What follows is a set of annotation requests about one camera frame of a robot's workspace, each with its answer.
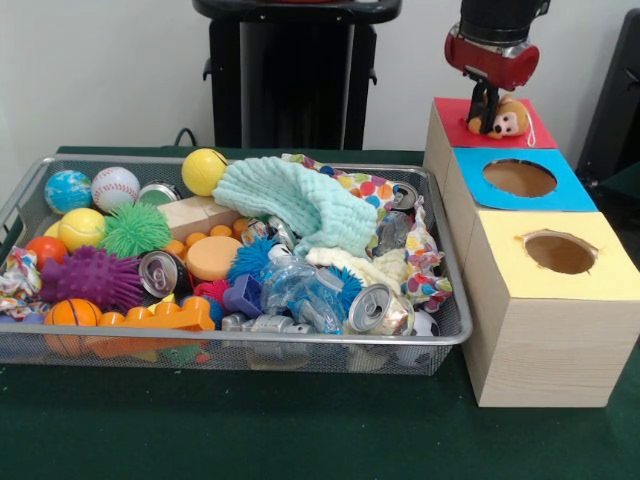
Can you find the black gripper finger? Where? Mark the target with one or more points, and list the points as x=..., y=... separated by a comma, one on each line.
x=491, y=110
x=476, y=107

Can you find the colourful polka-dot cloth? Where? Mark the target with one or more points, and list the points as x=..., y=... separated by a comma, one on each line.
x=425, y=260
x=367, y=187

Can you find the black and white soccer ball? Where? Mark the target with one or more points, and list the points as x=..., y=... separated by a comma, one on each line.
x=427, y=324

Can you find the black flat panel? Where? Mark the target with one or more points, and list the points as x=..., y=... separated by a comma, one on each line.
x=615, y=100

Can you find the shallow metal mesh bin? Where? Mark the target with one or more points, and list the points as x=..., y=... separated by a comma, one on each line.
x=350, y=345

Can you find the dark green table cloth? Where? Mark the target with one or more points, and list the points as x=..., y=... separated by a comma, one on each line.
x=300, y=430
x=627, y=185

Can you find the yellow smiley ball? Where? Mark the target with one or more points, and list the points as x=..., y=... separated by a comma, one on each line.
x=202, y=172

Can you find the green tentacle puffer ball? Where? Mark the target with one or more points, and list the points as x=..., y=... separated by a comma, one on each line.
x=136, y=230

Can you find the mint green cloth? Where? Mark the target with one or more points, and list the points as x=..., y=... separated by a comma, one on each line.
x=300, y=205

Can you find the white baseball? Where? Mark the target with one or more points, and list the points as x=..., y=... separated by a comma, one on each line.
x=116, y=189

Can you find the brown monkey plush toy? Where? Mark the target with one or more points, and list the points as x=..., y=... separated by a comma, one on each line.
x=512, y=120

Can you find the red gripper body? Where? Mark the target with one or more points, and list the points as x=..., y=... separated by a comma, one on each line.
x=492, y=62

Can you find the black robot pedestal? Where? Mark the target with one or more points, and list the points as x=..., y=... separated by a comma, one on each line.
x=300, y=75

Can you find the wooden box with three holes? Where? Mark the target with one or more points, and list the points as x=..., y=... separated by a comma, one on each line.
x=550, y=345

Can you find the cream white cloth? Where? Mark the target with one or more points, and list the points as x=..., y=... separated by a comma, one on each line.
x=360, y=265

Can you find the purple spiky ball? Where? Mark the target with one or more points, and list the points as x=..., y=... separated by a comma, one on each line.
x=92, y=277

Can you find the orange plastic building block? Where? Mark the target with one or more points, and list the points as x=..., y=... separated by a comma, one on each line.
x=165, y=317

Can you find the blue globe ball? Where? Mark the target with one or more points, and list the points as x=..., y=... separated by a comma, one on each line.
x=68, y=191

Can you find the orange basketball toy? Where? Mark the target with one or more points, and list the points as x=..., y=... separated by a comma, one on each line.
x=72, y=314

